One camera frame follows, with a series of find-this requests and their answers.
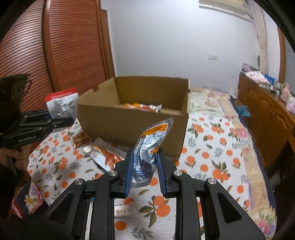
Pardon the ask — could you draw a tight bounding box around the silver orange snack pouch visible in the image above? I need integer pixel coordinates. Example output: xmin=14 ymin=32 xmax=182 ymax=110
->
xmin=131 ymin=117 xmax=173 ymax=188

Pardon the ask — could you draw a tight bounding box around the red white silver snack pouch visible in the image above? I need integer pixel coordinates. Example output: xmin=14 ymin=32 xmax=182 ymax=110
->
xmin=45 ymin=88 xmax=79 ymax=120

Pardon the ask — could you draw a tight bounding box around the white chicken feet snack pack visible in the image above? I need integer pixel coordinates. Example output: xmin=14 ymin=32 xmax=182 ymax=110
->
xmin=82 ymin=138 xmax=126 ymax=172

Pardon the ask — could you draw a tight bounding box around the gold foil snack packet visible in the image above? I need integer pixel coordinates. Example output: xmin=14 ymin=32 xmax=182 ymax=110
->
xmin=72 ymin=131 xmax=93 ymax=149

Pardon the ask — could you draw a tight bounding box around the white orange chicken claw pack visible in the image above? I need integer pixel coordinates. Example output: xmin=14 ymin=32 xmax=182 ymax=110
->
xmin=117 ymin=103 xmax=162 ymax=113

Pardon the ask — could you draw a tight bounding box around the small white pastry packet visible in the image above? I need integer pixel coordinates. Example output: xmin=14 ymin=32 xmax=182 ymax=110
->
xmin=114 ymin=203 xmax=138 ymax=218

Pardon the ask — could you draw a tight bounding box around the person's left hand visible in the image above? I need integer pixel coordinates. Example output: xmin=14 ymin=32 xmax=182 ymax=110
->
xmin=0 ymin=145 xmax=31 ymax=170

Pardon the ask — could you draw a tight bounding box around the orange print tablecloth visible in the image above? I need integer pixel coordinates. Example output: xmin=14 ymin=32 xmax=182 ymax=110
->
xmin=26 ymin=116 xmax=252 ymax=240

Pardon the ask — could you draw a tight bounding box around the brown cardboard box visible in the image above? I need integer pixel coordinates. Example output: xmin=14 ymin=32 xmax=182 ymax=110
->
xmin=77 ymin=76 xmax=190 ymax=159

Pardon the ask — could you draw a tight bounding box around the wooden louvered wardrobe door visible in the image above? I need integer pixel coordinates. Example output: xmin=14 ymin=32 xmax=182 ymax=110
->
xmin=1 ymin=1 xmax=115 ymax=111

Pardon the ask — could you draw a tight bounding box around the teal cloth on floor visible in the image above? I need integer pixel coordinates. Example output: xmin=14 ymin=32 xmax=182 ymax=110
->
xmin=237 ymin=104 xmax=251 ymax=117

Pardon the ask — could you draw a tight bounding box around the floral bed quilt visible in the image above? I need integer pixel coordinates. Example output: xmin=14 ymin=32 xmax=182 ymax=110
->
xmin=11 ymin=88 xmax=277 ymax=239

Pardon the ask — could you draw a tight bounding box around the wooden sideboard cabinet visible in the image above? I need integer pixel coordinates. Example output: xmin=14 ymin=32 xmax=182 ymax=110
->
xmin=237 ymin=74 xmax=294 ymax=176

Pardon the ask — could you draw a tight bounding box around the folded floral cloth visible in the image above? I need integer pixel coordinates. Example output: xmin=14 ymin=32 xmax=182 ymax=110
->
xmin=245 ymin=71 xmax=270 ymax=85

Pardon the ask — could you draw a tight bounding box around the pink bottle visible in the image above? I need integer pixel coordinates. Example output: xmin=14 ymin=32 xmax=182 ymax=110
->
xmin=280 ymin=83 xmax=290 ymax=103

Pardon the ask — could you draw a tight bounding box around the pink plastic bag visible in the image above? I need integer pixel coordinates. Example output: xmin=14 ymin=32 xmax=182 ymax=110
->
xmin=286 ymin=96 xmax=295 ymax=114

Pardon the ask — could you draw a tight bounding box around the white air conditioner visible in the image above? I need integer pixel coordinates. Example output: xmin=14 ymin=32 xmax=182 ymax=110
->
xmin=199 ymin=0 xmax=247 ymax=16

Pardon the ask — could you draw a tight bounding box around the beige curtain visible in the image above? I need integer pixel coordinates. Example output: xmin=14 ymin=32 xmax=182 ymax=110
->
xmin=253 ymin=1 xmax=268 ymax=74

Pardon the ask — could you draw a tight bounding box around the white wall switch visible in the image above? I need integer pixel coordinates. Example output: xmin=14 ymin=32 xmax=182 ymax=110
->
xmin=208 ymin=54 xmax=218 ymax=61

